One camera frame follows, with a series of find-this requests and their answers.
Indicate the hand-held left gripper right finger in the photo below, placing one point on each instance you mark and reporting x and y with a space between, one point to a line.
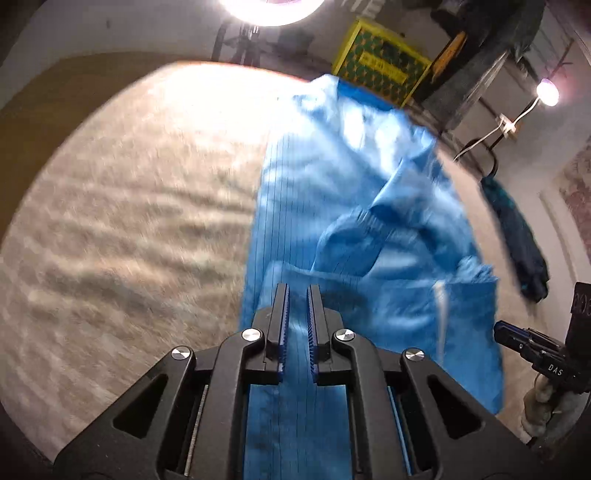
314 332

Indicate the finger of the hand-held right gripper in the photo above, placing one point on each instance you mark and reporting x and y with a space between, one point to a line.
512 337

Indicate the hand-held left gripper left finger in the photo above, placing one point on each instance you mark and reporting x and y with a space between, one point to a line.
284 323

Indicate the light blue striped work coat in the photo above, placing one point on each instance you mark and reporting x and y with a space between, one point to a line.
351 184

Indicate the folded dark clothes teal lining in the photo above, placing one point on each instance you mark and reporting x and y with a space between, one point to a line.
517 240

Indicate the black metal clothes rack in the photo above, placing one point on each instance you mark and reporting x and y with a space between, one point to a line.
565 55

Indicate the person's right hand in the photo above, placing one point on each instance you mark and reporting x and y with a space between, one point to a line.
554 406

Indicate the white clip lamp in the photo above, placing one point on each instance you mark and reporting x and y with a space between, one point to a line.
548 92

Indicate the grey plaid hanging coat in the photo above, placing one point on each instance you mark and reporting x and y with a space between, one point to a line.
461 92

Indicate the yellow green patterned box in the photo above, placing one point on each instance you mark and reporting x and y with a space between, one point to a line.
378 64

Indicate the black light stand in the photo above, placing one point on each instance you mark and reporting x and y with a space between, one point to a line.
244 46

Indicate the black hanging jacket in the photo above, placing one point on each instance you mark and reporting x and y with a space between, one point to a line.
489 23

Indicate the round studio light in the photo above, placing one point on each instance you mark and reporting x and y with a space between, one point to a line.
272 9

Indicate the landscape wall painting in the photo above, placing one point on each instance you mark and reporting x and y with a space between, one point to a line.
579 184

